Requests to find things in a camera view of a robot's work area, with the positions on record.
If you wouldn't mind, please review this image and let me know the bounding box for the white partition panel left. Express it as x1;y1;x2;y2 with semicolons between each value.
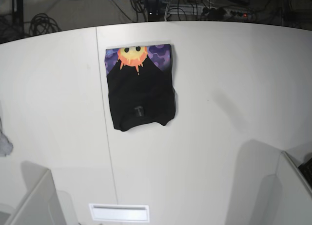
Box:
0;169;67;225

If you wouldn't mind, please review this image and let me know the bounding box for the grey cloth at left edge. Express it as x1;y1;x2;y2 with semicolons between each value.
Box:
0;119;13;157

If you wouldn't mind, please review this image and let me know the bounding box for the white partition panel right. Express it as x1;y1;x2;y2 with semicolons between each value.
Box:
260;152;312;225

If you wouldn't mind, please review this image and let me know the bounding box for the white partition panel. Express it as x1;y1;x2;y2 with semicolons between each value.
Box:
260;152;312;225
0;169;67;225

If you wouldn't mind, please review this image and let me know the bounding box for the black T-shirt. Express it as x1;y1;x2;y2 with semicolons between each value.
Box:
104;44;176;131

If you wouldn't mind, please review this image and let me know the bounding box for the white paper label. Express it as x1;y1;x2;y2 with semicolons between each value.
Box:
89;204;150;223

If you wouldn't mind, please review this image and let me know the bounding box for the black coiled cable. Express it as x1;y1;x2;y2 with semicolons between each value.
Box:
28;13;61;37

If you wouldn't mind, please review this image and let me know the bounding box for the black keyboard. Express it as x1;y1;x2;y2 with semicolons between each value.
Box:
298;159;312;187

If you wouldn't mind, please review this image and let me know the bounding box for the white power strip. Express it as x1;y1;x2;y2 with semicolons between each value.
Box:
167;4;253;19

